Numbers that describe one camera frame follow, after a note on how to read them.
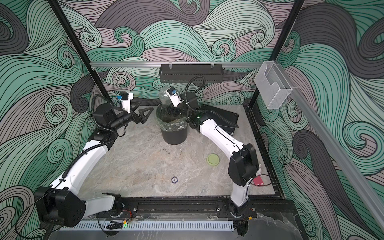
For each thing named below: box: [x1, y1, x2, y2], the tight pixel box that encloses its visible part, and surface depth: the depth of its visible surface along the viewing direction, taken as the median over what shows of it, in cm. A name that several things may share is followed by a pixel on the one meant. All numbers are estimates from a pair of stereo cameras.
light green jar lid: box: [207, 153, 220, 166], surface depth 92 cm
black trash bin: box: [160, 127, 188, 145], surface depth 103 cm
